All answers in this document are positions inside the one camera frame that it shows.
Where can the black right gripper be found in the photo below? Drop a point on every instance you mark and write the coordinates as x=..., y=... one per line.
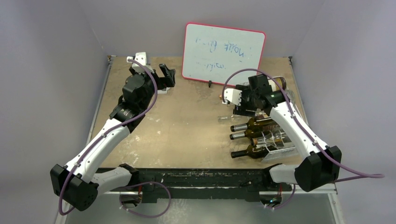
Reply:
x=247, y=101

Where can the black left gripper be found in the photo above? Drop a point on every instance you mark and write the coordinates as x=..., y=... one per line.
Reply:
x=168, y=73

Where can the brown wine bottle gold cap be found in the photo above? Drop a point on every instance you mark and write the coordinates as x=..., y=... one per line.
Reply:
x=278, y=83

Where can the white ruler set package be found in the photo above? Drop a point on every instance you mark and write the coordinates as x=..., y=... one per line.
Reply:
x=163, y=91

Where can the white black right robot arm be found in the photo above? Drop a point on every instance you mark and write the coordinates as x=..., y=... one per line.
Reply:
x=320, y=163

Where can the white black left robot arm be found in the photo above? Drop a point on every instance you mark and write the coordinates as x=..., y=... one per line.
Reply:
x=78, y=182

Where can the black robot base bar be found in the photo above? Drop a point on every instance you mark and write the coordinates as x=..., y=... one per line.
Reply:
x=251, y=185

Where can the olive bottle silver cap upper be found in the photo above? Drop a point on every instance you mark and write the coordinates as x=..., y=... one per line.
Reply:
x=255, y=124

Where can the olive bottle silver cap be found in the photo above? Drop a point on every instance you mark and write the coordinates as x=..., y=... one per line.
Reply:
x=248, y=134
x=255, y=124

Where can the clear empty bottle on rack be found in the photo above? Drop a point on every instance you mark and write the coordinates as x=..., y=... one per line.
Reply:
x=231, y=118

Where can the olive bottle silver cap lower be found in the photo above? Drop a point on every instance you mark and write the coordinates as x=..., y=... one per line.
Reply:
x=248, y=134

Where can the dark green bottle black cap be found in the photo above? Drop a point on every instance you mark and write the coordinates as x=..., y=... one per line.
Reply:
x=255, y=152

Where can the pink framed whiteboard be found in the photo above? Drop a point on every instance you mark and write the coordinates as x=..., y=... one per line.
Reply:
x=213, y=53

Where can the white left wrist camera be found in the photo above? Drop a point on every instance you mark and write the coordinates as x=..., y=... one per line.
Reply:
x=140, y=57

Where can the white wire wine rack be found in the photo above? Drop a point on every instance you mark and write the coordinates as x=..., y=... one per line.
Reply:
x=287, y=151

